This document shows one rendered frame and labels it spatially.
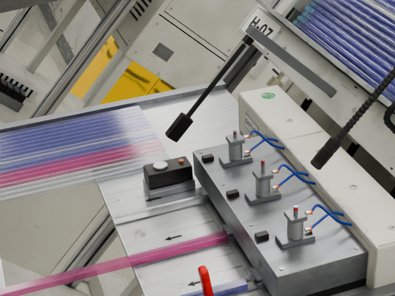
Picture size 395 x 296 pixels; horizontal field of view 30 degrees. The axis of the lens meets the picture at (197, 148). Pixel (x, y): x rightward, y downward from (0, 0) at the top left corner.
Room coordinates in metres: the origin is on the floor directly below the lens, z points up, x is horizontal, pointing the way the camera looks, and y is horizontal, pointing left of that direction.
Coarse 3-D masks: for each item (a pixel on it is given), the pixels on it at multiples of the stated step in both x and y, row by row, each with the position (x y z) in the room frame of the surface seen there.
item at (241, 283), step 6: (228, 282) 0.97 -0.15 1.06; (234, 282) 0.97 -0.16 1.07; (240, 282) 0.98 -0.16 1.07; (246, 282) 0.98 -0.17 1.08; (216, 288) 0.96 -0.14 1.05; (222, 288) 0.96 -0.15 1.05; (228, 288) 0.96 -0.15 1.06; (234, 288) 0.97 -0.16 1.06; (240, 288) 0.97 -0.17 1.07; (246, 288) 0.98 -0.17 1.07; (186, 294) 0.95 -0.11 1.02; (192, 294) 0.95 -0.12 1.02; (198, 294) 0.95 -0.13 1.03; (216, 294) 0.96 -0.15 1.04; (222, 294) 0.96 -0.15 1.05; (228, 294) 0.97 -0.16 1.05
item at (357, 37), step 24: (336, 0) 1.34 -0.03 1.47; (360, 0) 1.29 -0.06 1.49; (384, 0) 1.25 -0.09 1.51; (312, 24) 1.35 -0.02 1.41; (336, 24) 1.30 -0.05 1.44; (360, 24) 1.26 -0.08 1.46; (384, 24) 1.22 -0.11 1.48; (336, 48) 1.26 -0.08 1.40; (360, 48) 1.22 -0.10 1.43; (384, 48) 1.18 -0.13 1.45; (360, 72) 1.19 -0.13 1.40; (384, 72) 1.15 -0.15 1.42; (384, 96) 1.12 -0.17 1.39
